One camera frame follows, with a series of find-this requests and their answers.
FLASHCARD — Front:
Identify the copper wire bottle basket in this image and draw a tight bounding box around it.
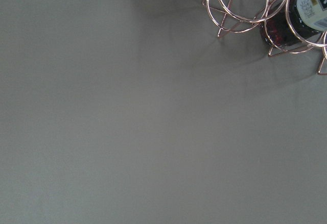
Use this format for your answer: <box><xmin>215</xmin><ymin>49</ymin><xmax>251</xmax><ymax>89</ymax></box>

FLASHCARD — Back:
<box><xmin>202</xmin><ymin>0</ymin><xmax>326</xmax><ymax>76</ymax></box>

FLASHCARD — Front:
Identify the tea bottle back centre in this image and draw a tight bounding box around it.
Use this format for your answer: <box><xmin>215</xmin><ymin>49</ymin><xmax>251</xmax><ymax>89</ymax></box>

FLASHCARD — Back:
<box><xmin>260</xmin><ymin>0</ymin><xmax>326</xmax><ymax>47</ymax></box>

